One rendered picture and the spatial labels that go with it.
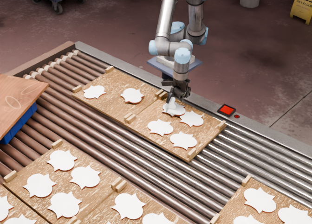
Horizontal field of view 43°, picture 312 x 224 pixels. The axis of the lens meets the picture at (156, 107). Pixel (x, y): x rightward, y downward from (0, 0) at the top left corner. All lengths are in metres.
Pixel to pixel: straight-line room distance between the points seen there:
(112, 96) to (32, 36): 2.83
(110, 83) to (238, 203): 1.07
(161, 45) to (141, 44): 2.64
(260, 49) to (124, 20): 1.74
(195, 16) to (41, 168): 1.21
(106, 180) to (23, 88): 0.74
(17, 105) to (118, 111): 0.52
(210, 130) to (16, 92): 1.04
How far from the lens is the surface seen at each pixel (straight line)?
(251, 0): 5.70
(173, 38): 2.58
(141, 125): 2.09
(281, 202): 1.83
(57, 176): 1.88
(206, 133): 2.06
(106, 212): 1.72
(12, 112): 2.11
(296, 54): 4.81
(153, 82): 2.43
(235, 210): 1.76
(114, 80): 2.42
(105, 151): 1.99
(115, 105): 2.22
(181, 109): 2.17
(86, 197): 1.78
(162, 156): 1.96
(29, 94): 2.21
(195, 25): 2.46
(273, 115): 3.80
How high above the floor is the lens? 2.31
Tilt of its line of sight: 39 degrees down
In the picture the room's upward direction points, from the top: 1 degrees clockwise
